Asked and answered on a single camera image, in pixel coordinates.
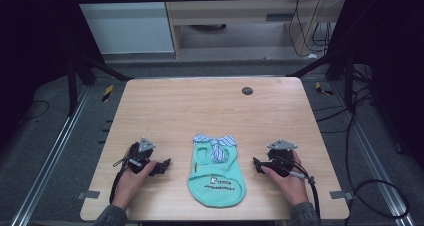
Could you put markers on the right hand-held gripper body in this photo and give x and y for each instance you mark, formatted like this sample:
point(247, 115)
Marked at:
point(280, 157)

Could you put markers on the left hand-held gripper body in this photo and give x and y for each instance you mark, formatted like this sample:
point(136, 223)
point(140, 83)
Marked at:
point(137, 156)

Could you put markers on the person's left hand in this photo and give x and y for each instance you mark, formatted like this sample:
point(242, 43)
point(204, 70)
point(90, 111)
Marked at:
point(130, 185)

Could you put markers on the person's right hand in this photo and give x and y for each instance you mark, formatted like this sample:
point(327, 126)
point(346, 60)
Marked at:
point(293, 187)

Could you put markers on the mint green pet shirt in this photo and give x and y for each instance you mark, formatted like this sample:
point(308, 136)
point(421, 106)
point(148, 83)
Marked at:
point(216, 182)

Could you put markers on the yellow black floor tape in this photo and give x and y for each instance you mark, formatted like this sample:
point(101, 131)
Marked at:
point(322, 89)
point(107, 93)

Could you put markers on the grey round table grommet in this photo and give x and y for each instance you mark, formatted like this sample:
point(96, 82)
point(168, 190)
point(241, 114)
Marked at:
point(247, 91)

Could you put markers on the black metal stand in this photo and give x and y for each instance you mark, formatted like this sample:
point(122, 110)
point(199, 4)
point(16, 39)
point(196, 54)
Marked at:
point(72, 86)
point(348, 82)

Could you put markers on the white cabinet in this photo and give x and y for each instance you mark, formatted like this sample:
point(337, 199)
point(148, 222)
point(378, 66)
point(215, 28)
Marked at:
point(126, 22)

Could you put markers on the light wooden desk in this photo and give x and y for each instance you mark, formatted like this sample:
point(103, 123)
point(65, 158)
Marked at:
point(240, 11)

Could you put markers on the grey metal table bracket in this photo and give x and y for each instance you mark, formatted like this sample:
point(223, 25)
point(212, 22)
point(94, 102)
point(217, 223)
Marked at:
point(340, 195)
point(88, 194)

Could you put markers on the aluminium floor rail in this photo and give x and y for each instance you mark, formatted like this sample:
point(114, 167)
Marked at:
point(50, 159)
point(376, 166)

